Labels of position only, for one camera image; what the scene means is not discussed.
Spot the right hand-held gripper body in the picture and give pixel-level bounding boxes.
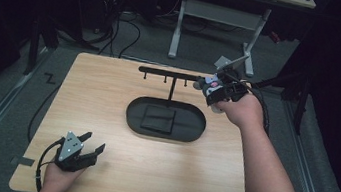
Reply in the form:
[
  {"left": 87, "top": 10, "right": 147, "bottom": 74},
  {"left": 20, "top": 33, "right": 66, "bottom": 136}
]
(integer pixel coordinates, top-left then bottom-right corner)
[{"left": 209, "top": 50, "right": 255, "bottom": 105}]

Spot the black metal stand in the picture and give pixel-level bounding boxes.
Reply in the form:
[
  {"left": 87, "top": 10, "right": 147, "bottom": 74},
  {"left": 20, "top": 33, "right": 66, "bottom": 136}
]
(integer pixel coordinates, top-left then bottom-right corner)
[{"left": 22, "top": 14, "right": 63, "bottom": 80}]

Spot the dark plush toy keychain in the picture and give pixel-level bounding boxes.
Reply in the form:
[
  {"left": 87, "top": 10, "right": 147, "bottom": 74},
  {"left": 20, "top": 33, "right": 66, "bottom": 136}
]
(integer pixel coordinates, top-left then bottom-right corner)
[{"left": 191, "top": 71, "right": 227, "bottom": 99}]

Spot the black floor cable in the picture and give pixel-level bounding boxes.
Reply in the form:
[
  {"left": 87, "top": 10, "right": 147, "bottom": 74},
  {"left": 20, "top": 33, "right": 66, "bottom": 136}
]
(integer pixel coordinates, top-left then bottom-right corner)
[{"left": 26, "top": 79, "right": 62, "bottom": 146}]

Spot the white frame desk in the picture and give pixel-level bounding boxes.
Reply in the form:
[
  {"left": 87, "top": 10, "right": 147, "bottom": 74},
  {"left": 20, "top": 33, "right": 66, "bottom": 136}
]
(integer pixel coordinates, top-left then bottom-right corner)
[{"left": 149, "top": 0, "right": 317, "bottom": 86}]

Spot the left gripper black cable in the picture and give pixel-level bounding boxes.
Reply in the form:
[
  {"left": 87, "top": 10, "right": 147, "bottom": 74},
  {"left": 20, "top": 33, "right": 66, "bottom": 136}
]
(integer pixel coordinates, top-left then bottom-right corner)
[{"left": 32, "top": 134, "right": 67, "bottom": 192}]

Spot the person's left hand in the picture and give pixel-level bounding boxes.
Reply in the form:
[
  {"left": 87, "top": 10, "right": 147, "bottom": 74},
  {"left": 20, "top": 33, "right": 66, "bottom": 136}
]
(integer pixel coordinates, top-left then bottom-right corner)
[{"left": 37, "top": 158, "right": 88, "bottom": 192}]

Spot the person's right hand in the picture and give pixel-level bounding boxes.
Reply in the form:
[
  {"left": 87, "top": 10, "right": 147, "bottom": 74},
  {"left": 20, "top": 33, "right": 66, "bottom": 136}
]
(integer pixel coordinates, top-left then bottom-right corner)
[{"left": 209, "top": 88, "right": 268, "bottom": 134}]

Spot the black hook stand with tray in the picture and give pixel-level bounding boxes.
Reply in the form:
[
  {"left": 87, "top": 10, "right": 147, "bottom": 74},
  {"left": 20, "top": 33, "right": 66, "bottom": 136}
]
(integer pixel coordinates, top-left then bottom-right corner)
[{"left": 122, "top": 64, "right": 214, "bottom": 145}]

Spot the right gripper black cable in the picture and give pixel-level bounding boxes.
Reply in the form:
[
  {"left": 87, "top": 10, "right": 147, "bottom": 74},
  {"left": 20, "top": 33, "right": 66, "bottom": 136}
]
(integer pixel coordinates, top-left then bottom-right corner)
[{"left": 235, "top": 80, "right": 277, "bottom": 138}]

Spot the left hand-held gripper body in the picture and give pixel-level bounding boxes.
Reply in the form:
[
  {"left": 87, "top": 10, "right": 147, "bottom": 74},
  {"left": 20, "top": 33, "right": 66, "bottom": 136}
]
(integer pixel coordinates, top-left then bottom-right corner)
[{"left": 51, "top": 129, "right": 102, "bottom": 176}]

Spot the grey tape patch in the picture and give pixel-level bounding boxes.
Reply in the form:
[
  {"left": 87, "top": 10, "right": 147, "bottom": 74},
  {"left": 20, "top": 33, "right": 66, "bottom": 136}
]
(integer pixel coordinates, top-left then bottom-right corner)
[{"left": 11, "top": 155, "right": 37, "bottom": 168}]

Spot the bundle of black cables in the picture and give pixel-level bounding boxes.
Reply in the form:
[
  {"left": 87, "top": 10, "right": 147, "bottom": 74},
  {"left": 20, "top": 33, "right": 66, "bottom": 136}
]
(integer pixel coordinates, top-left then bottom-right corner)
[{"left": 78, "top": 0, "right": 147, "bottom": 62}]

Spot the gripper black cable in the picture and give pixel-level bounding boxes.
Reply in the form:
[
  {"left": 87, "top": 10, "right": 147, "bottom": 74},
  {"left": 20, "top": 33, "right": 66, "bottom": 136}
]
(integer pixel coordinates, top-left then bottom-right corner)
[
  {"left": 32, "top": 134, "right": 67, "bottom": 192},
  {"left": 235, "top": 80, "right": 277, "bottom": 138}
]

